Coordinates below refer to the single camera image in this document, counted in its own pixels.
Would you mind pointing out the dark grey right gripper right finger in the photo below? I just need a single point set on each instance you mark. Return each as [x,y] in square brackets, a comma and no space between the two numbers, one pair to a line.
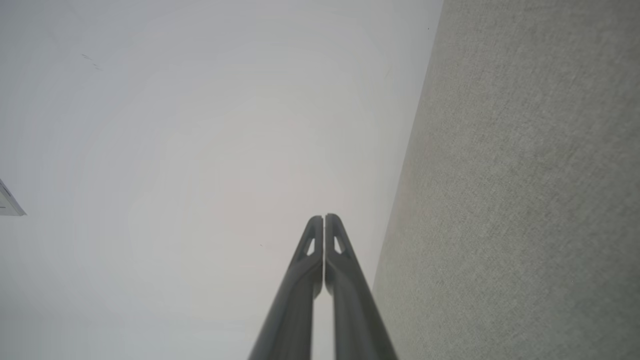
[357,310]

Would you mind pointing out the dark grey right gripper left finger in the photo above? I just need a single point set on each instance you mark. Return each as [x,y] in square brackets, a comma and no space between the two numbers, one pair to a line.
[292,310]

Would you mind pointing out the grey fabric sofa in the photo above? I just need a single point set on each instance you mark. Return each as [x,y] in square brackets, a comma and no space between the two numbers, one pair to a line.
[525,200]

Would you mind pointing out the white paper sheet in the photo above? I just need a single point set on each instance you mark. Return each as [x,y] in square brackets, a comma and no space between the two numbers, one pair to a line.
[9,204]

